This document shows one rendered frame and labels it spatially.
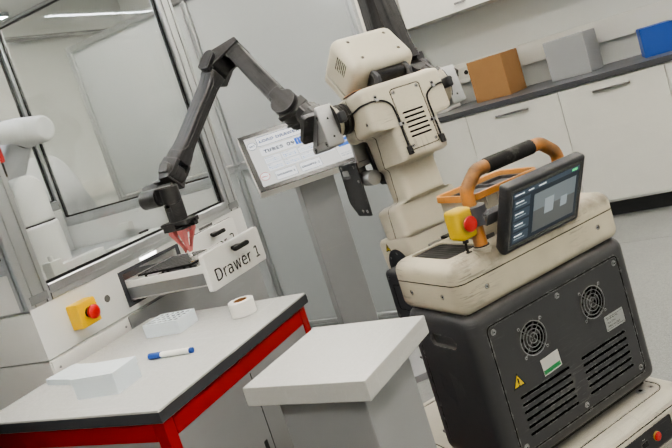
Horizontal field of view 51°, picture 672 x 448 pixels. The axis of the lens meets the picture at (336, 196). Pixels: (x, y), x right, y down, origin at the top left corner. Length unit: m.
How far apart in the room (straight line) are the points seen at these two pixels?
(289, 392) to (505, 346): 0.55
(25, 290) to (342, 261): 1.50
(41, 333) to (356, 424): 1.01
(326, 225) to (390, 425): 1.78
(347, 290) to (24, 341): 1.50
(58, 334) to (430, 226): 1.07
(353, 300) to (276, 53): 1.45
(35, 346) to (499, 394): 1.22
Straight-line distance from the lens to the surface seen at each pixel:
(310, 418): 1.42
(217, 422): 1.64
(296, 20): 3.80
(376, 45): 2.01
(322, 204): 3.07
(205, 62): 2.26
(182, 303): 2.45
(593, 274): 1.86
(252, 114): 4.02
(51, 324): 2.09
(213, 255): 2.07
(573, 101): 4.64
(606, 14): 5.28
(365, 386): 1.26
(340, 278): 3.13
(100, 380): 1.70
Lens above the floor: 1.24
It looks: 8 degrees down
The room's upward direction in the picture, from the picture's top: 18 degrees counter-clockwise
